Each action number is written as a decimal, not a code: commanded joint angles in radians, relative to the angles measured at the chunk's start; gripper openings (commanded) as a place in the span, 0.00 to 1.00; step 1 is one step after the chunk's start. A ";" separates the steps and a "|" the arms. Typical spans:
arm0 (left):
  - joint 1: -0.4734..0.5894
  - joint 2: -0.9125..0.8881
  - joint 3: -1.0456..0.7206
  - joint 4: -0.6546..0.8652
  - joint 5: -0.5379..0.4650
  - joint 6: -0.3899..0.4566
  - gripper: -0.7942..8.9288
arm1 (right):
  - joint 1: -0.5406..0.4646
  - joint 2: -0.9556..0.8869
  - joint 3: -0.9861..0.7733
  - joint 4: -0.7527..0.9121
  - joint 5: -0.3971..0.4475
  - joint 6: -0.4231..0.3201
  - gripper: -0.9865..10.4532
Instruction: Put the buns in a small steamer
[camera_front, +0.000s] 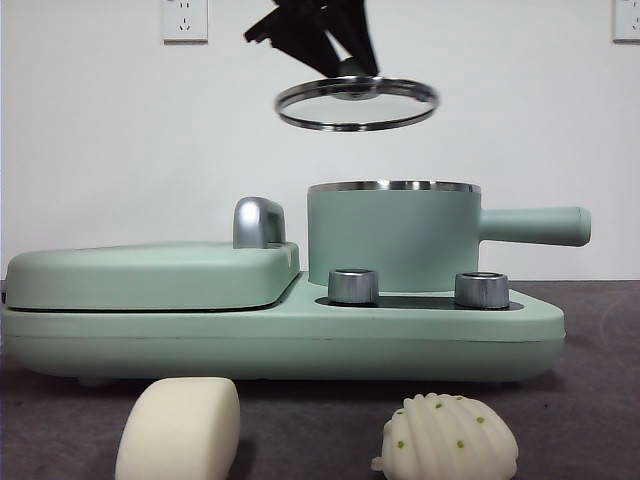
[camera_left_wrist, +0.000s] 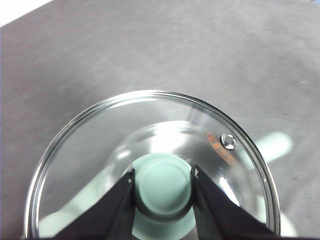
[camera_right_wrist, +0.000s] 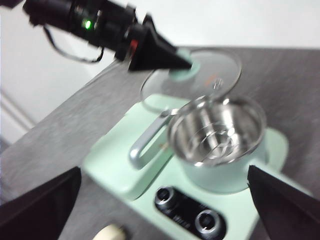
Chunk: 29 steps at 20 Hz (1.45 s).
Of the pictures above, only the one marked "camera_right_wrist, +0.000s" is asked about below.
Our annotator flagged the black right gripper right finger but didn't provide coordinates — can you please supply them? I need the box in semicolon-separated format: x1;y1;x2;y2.
246;164;320;240

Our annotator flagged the glass lid with green knob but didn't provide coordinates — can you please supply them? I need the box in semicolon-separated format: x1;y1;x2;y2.
139;47;243;115

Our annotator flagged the mint green cooker base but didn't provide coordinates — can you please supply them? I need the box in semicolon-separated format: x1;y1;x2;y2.
83;124;313;240

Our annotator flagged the steel wire steaming rack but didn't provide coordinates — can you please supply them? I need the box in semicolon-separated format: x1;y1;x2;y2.
188;133;238;161

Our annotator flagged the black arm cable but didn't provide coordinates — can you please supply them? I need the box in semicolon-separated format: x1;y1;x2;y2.
42;24;105;63

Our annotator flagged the mint green pot with handle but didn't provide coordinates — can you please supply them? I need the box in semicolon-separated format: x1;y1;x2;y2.
166;96;270;194

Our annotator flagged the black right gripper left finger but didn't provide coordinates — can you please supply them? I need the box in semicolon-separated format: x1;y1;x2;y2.
0;166;83;240

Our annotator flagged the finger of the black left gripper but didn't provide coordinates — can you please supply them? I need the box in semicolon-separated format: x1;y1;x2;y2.
142;14;181;52
127;24;194;73

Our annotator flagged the silver control knob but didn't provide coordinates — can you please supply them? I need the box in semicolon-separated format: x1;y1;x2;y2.
154;187;178;211
194;209;223;236

